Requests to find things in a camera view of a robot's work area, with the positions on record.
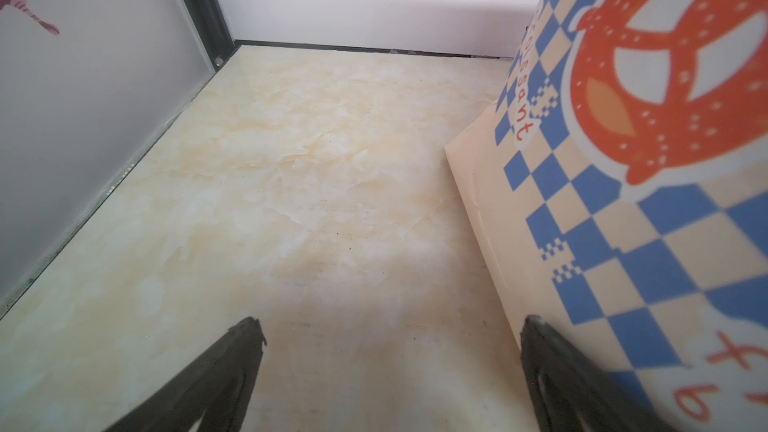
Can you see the blue checkered paper bag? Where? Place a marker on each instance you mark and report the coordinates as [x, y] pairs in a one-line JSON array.
[[618, 190]]

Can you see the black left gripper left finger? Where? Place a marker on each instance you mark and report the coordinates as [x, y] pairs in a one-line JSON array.
[[212, 393]]

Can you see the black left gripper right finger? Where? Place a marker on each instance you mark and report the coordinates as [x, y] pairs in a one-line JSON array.
[[569, 392]]

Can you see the black metal frame post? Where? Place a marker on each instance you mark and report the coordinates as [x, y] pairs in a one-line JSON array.
[[211, 27]]

